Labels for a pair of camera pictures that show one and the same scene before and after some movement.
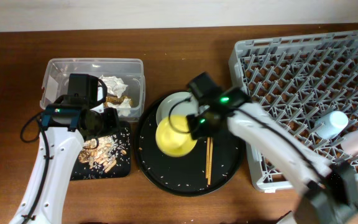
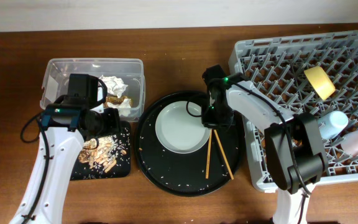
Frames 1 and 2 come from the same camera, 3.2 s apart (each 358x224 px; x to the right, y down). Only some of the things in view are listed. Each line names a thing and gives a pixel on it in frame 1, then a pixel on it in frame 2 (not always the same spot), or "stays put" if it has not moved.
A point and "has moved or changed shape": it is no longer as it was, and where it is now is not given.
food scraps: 102,152 stays put
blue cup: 329,125 stays put
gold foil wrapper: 114,99 stays put
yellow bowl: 173,137 to 320,81
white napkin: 114,85 stays put
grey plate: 181,103 has moved or changed shape
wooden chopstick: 211,157 to 224,155
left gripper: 112,126 stays put
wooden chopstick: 207,158 stays put
